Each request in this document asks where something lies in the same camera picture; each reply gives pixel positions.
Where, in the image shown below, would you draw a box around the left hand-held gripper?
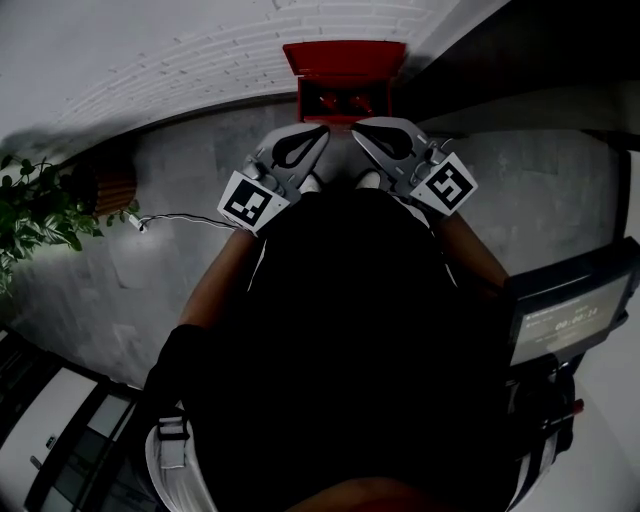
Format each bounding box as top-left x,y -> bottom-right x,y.
217,123 -> 332,238

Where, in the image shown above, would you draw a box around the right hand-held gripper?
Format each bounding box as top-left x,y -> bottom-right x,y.
351,115 -> 479,218

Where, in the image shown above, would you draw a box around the red fire equipment box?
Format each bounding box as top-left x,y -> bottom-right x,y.
295,74 -> 395,126

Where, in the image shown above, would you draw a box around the person's left forearm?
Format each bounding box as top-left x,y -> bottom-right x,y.
177,227 -> 264,334

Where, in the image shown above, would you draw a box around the person's right forearm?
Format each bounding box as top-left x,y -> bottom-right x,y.
432,212 -> 512,302

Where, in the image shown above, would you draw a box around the person's black shirt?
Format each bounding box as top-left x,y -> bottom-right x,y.
142,187 -> 576,512

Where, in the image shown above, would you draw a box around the brown ribbed plant pot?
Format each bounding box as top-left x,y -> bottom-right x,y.
72,162 -> 139,219

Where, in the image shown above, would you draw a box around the black display device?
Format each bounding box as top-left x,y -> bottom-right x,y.
503,244 -> 640,369

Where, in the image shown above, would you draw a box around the green leafy plant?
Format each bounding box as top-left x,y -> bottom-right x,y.
0,152 -> 141,301

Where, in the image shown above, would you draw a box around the black clip with red tip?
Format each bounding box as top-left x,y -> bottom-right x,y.
542,398 -> 585,434

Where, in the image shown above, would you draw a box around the thin adapter cable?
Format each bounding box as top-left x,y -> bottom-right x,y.
142,213 -> 241,232

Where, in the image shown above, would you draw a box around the white shoulder strap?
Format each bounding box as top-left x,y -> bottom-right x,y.
144,414 -> 219,512
509,434 -> 559,512

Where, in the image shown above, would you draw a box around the glass door with black frame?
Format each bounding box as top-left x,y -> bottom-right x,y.
0,324 -> 169,512

